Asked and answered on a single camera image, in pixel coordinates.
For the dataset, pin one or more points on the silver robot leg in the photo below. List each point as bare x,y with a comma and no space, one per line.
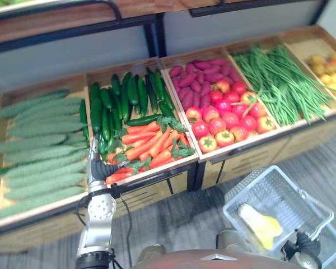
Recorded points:
229,239
151,252

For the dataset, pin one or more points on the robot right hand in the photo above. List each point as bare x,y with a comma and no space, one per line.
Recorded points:
306,242

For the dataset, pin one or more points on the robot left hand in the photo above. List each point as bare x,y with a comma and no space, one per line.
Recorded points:
100,169

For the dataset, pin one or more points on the dark green cucumber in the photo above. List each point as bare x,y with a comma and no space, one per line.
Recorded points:
159,85
94,92
165,110
142,120
102,144
115,84
96,115
132,91
126,95
168,96
142,96
106,98
106,123
151,93
84,117
117,112

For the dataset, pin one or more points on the silver robot right leg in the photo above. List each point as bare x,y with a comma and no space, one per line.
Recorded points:
229,239

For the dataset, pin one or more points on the red tomato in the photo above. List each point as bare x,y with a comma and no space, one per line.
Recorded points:
193,114
210,114
200,129
248,123
239,110
257,110
238,134
230,120
247,98
216,96
207,144
222,86
266,124
231,96
217,126
223,107
224,138
238,87

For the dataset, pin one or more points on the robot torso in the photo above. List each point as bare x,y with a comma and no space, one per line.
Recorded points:
212,260

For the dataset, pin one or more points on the clear plastic shopping basket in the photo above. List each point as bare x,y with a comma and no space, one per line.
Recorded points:
277,193

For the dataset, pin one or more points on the silver robot left leg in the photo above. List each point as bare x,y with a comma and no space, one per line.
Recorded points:
151,252

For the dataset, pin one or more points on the light green vegetable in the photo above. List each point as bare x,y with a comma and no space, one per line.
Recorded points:
0,3

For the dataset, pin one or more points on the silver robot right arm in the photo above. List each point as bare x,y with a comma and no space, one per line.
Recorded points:
308,262

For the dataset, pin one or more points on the wooden produce shelf unit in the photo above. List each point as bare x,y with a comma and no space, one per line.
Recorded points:
44,30
240,25

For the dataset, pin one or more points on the light green bitter gourd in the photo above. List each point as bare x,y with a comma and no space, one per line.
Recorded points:
44,129
30,206
44,119
44,192
44,153
44,176
44,183
25,143
44,164
30,102
50,107
75,139

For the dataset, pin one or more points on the long green bean pile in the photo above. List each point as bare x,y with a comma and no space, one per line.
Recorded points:
282,84

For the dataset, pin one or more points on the purple sweet potato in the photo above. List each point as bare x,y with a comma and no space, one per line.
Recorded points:
200,77
226,69
218,61
187,102
205,89
214,78
235,75
176,84
188,79
176,71
184,93
196,99
203,65
205,101
190,68
196,86
212,69

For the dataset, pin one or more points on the orange carrot with green top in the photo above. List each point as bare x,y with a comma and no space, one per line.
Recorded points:
161,159
159,144
112,158
170,138
141,148
141,128
140,143
124,170
144,156
137,137
119,177

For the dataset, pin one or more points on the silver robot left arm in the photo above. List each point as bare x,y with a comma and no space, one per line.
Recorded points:
99,218

